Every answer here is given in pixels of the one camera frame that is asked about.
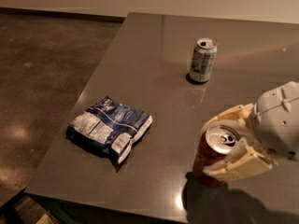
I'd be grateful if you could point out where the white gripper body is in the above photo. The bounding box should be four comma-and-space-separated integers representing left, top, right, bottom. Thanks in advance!
250, 81, 299, 161

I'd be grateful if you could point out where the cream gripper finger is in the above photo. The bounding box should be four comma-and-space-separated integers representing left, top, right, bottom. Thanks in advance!
201, 104, 253, 134
203, 138, 276, 181

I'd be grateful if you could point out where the red coke can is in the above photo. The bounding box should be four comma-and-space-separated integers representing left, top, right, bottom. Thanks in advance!
192, 125, 240, 188

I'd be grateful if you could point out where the green white 7up can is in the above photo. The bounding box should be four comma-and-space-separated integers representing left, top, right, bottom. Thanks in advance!
189, 37, 217, 83

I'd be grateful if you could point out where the blue white chip bag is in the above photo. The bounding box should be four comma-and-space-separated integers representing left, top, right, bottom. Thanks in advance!
65, 96, 152, 164

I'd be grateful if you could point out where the yellow object under table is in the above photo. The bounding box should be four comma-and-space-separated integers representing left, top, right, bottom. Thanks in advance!
36, 215, 54, 224

